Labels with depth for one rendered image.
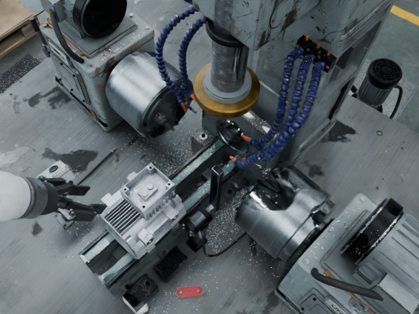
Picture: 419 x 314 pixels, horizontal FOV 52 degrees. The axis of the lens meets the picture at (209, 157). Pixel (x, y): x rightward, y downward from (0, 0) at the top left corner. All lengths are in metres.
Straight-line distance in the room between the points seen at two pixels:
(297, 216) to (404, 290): 0.33
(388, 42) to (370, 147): 1.71
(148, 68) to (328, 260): 0.80
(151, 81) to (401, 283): 0.90
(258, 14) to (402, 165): 1.11
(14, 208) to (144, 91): 0.64
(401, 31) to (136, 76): 2.48
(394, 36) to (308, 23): 2.39
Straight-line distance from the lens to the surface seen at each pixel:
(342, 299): 1.16
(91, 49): 1.51
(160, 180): 1.26
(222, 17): 0.95
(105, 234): 1.43
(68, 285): 1.54
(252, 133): 1.36
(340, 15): 1.06
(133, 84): 1.42
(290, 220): 1.20
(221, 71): 1.07
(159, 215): 1.27
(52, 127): 1.81
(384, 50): 3.36
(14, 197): 0.90
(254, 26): 0.90
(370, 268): 1.05
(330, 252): 1.17
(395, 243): 1.03
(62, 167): 1.38
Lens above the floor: 2.25
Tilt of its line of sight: 61 degrees down
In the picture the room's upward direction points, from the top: 3 degrees clockwise
